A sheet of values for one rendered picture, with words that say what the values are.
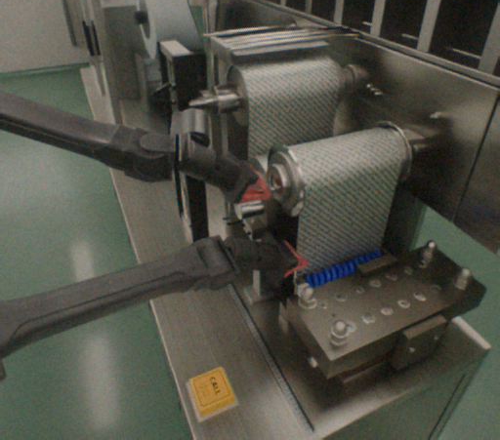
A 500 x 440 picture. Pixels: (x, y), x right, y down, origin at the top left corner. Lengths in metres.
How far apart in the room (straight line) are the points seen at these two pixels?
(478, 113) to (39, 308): 0.77
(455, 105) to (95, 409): 1.74
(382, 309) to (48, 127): 0.70
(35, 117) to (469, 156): 0.78
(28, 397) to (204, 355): 1.30
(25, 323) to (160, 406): 1.42
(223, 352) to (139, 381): 1.09
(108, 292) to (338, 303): 0.47
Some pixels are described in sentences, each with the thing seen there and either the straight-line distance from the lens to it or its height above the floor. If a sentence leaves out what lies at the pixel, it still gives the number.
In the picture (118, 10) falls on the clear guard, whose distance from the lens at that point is 1.57.
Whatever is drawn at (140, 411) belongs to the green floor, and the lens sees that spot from 1.92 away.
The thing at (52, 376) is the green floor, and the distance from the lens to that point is 2.13.
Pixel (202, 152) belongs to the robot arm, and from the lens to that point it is 0.67.
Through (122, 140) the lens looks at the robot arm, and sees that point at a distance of 0.66.
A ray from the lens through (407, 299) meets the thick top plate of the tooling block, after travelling 0.90.
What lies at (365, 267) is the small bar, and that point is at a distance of 0.91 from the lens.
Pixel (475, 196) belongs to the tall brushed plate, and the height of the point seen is 1.23.
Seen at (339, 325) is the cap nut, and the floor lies 1.07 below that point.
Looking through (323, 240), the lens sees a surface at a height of 1.12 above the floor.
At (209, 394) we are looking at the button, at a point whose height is 0.92.
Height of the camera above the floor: 1.67
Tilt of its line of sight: 34 degrees down
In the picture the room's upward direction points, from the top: straight up
